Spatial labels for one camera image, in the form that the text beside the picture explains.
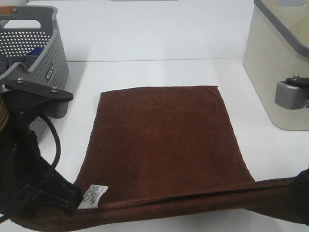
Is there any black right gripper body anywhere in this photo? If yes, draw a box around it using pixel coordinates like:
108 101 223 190
289 169 309 226

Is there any brown leather basket handle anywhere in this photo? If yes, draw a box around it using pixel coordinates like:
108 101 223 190
0 5 16 16

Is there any brown microfibre towel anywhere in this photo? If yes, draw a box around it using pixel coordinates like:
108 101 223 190
12 86 301 232

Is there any grey perforated plastic basket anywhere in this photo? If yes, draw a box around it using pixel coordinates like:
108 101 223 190
0 6 70 143

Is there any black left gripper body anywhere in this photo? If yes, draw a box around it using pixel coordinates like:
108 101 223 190
0 135 82 217

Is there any white care label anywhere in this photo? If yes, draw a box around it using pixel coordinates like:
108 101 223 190
78 185 109 209

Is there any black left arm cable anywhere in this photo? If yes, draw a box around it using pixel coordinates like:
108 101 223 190
38 115 62 174

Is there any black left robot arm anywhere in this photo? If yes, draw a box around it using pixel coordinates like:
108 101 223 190
0 95 83 222

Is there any beige bin with grey rim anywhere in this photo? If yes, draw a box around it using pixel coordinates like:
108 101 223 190
243 0 309 131

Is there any blue towel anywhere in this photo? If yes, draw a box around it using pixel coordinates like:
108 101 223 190
27 47 44 57

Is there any grey towel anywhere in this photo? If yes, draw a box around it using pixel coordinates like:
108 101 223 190
0 55 37 74

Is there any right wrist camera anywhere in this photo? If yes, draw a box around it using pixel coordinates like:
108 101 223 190
274 75 309 110

